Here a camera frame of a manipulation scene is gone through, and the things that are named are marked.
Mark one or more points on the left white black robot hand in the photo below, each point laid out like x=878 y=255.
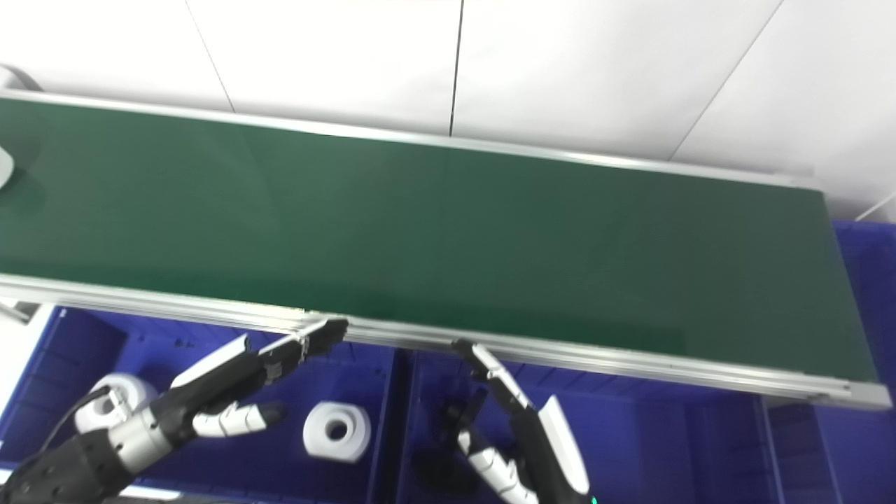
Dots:
x=217 y=392

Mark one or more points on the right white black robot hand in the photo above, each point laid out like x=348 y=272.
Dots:
x=542 y=448

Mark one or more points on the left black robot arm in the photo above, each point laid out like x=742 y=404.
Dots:
x=77 y=465

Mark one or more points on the blue bin with white parts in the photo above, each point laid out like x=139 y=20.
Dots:
x=294 y=483

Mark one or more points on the blue bin with black parts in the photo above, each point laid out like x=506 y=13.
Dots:
x=665 y=448

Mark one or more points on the green conveyor belt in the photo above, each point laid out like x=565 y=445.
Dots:
x=448 y=238
x=630 y=360

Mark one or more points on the empty blue bin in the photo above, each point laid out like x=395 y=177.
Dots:
x=854 y=455

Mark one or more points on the blue bin at conveyor end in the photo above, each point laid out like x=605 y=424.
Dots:
x=871 y=301

